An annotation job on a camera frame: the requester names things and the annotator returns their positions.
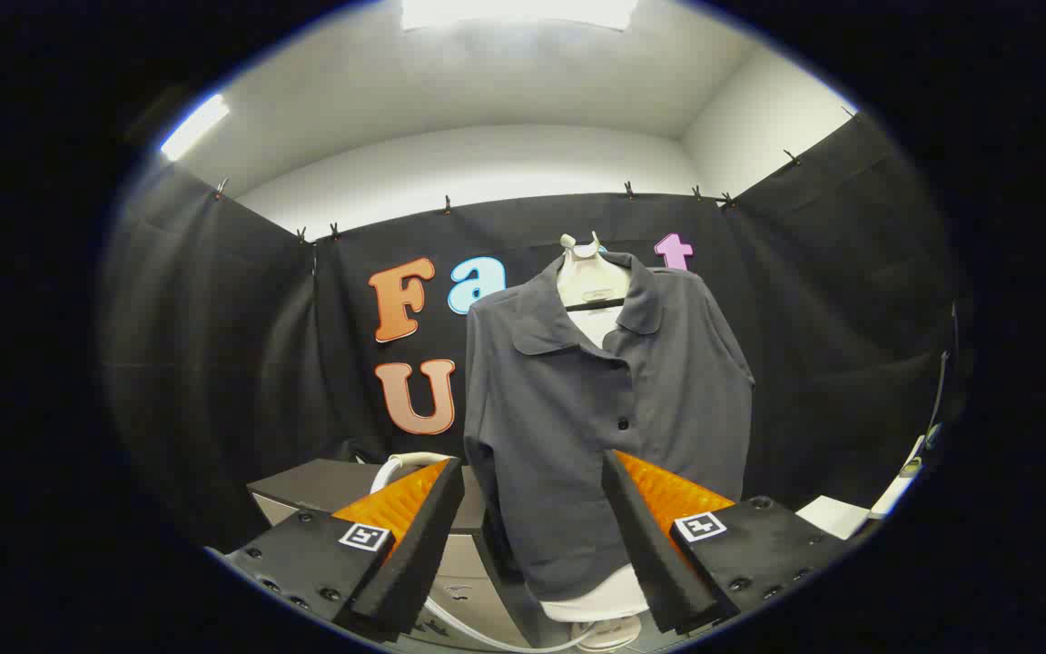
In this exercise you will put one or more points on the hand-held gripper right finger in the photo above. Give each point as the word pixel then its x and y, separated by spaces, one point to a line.
pixel 646 545

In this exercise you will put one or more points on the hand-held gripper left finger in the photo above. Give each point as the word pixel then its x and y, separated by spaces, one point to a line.
pixel 423 545

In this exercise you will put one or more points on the grey button shirt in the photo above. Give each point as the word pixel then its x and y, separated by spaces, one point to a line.
pixel 559 409

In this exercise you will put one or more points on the grey drawer cabinet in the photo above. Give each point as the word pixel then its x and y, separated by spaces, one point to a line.
pixel 323 486

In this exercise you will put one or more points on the white side table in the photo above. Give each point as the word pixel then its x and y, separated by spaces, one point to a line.
pixel 836 518

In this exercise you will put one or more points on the black backdrop cloth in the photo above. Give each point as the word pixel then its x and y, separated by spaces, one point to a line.
pixel 214 363

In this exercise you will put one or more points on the narrow ceiling light strip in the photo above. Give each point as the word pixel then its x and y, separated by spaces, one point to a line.
pixel 194 127

